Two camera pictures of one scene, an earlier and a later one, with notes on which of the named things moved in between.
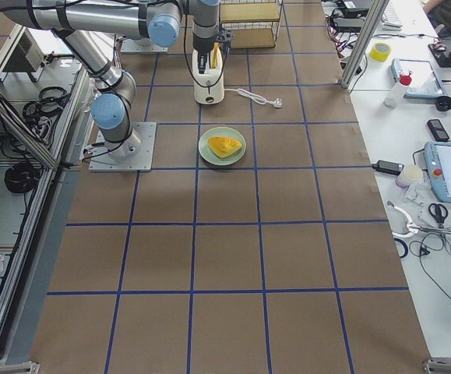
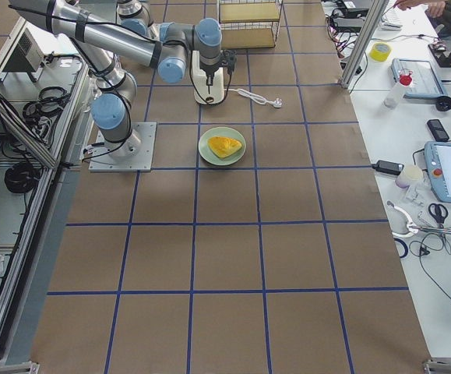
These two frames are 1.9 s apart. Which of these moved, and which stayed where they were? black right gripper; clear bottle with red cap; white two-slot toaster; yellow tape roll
Moved: black right gripper
Stayed: clear bottle with red cap; yellow tape roll; white two-slot toaster
